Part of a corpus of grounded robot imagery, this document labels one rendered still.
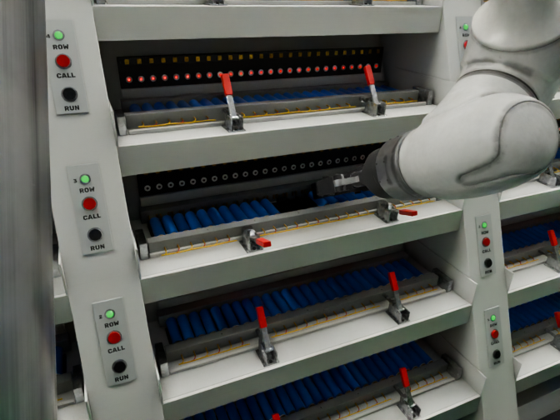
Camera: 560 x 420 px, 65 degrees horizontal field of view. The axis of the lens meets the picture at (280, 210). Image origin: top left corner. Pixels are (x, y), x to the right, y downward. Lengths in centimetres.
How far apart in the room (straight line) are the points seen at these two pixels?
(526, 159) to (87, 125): 53
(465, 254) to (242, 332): 46
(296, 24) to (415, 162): 35
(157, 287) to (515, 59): 54
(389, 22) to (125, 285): 63
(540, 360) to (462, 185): 74
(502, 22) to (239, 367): 60
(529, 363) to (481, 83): 76
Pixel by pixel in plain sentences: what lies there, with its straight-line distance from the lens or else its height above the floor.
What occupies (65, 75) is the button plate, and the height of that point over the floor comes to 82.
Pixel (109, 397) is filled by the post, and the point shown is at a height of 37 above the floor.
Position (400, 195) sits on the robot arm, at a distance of 60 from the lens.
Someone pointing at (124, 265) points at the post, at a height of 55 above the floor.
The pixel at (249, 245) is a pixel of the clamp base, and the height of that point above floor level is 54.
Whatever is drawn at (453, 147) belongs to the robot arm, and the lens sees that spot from 49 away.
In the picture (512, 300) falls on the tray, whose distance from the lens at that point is 107.
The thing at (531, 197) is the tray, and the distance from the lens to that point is 107.
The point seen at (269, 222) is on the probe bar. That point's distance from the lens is 75.
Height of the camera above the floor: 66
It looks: 6 degrees down
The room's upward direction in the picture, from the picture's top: 8 degrees counter-clockwise
